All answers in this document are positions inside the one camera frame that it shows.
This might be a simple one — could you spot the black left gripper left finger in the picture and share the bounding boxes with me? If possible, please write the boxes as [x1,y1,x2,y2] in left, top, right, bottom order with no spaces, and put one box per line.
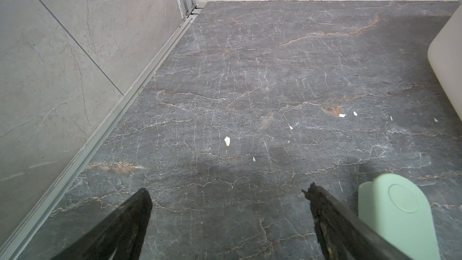
[53,188,153,260]

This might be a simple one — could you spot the white storage box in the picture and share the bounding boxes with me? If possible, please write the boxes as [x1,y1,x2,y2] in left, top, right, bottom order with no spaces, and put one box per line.
[427,6,462,117]

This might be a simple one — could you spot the aluminium frame rail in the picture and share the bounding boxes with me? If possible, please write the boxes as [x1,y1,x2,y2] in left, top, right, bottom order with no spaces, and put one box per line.
[1,0,195,260]

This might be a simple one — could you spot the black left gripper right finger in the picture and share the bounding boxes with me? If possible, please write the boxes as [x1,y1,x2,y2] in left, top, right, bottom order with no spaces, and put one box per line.
[302,182,409,260]

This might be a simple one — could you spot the light green pliers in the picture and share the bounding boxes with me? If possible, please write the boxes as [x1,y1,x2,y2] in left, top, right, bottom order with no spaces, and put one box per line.
[358,173,440,260]

